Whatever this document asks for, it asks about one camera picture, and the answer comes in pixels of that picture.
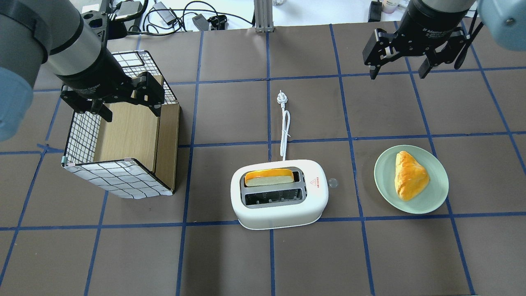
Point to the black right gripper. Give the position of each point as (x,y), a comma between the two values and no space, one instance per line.
(427,29)

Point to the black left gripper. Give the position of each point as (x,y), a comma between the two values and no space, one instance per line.
(95,80)

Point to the white two-slot toaster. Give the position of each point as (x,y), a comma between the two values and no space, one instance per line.
(281,205)

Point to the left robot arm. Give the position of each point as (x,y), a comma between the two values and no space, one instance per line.
(73,45)

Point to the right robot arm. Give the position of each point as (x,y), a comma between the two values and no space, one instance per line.
(505,20)

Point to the black power adapter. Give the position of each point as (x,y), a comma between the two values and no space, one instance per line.
(375,11)

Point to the grey power adapter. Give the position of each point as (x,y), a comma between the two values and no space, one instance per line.
(165,13)

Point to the golden triangular pastry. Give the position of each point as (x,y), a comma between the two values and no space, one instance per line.
(411,178)

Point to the light green plate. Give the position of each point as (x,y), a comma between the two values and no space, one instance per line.
(430,198)

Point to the yellow toast slice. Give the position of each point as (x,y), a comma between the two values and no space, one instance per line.
(268,177)

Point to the aluminium frame post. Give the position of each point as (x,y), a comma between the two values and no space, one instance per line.
(263,16)

